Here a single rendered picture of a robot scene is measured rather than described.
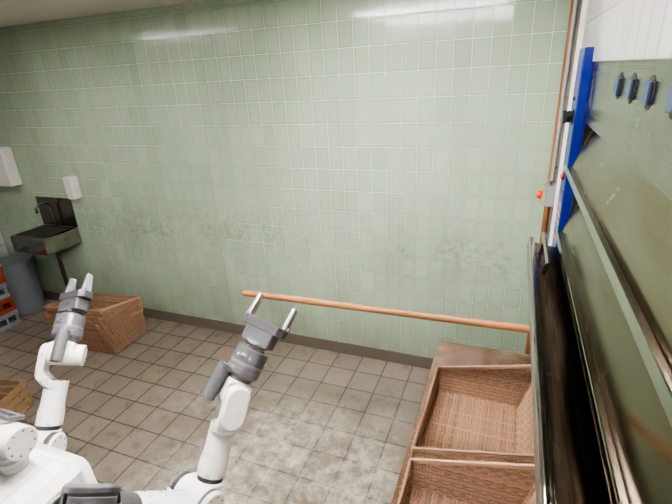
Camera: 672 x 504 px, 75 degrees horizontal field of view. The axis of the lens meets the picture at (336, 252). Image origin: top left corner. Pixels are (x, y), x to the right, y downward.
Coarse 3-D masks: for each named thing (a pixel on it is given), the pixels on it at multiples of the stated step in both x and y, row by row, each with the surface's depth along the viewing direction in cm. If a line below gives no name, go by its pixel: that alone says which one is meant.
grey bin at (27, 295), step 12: (12, 264) 427; (24, 264) 432; (12, 276) 427; (24, 276) 434; (36, 276) 449; (12, 288) 430; (24, 288) 436; (36, 288) 448; (24, 300) 439; (36, 300) 449; (24, 312) 443
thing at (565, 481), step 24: (528, 264) 164; (552, 264) 165; (528, 288) 149; (552, 288) 147; (552, 312) 132; (552, 336) 120; (552, 360) 110; (576, 360) 112; (552, 384) 102; (576, 384) 103; (552, 408) 95; (576, 408) 96; (552, 432) 89; (576, 432) 89; (552, 456) 83; (576, 456) 84; (600, 456) 85; (576, 480) 79; (600, 480) 80
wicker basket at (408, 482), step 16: (416, 464) 167; (432, 464) 165; (448, 464) 161; (464, 464) 159; (480, 464) 156; (496, 464) 154; (512, 464) 152; (528, 464) 150; (416, 480) 171; (432, 480) 168; (448, 480) 164; (480, 480) 159; (496, 480) 157; (512, 480) 154; (528, 480) 152; (400, 496) 153; (416, 496) 168; (432, 496) 168; (448, 496) 168; (464, 496) 165; (480, 496) 163; (496, 496) 159; (512, 496) 157; (528, 496) 154
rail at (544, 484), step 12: (540, 312) 128; (540, 324) 121; (540, 336) 116; (540, 348) 111; (540, 360) 107; (540, 372) 102; (540, 384) 98; (540, 396) 95; (540, 408) 92; (540, 420) 89; (540, 432) 86; (540, 444) 84; (540, 456) 81; (540, 468) 79; (552, 468) 78; (540, 480) 77; (552, 480) 76; (552, 492) 74
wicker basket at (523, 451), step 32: (448, 384) 220; (480, 384) 212; (512, 384) 206; (448, 416) 206; (480, 416) 205; (512, 416) 205; (416, 448) 172; (448, 448) 189; (480, 448) 188; (512, 448) 187
